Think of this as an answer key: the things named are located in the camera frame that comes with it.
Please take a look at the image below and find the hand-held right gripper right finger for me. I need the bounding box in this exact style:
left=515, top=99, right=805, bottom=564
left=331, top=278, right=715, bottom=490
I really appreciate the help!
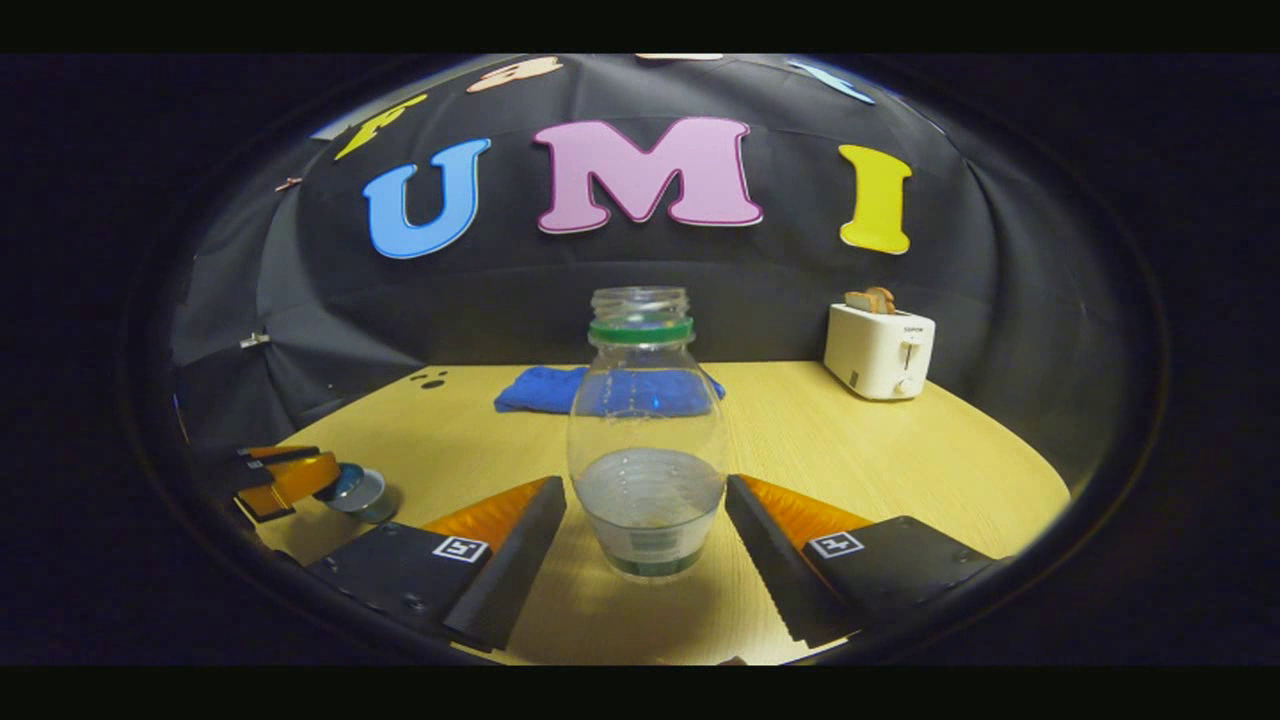
left=726, top=474, right=1007, bottom=647

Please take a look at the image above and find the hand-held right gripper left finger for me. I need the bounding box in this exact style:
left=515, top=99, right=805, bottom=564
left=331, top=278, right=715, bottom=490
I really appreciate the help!
left=305, top=476, right=568, bottom=652

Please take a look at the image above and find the teal teacup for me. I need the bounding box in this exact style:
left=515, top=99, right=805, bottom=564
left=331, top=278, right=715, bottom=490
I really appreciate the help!
left=333, top=468, right=402, bottom=524

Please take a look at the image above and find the clear plastic water bottle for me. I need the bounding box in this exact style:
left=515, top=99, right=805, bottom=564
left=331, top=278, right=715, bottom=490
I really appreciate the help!
left=566, top=287, right=729, bottom=581

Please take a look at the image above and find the blue towel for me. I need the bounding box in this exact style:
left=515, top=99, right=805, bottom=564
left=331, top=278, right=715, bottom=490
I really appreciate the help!
left=494, top=365, right=727, bottom=418

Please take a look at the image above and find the white toaster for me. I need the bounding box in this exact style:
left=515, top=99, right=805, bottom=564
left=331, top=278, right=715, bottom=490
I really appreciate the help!
left=823, top=303, right=937, bottom=402

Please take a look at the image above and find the black backdrop cloth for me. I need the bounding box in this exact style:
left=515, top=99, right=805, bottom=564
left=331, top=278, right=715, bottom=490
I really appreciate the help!
left=170, top=55, right=1123, bottom=481

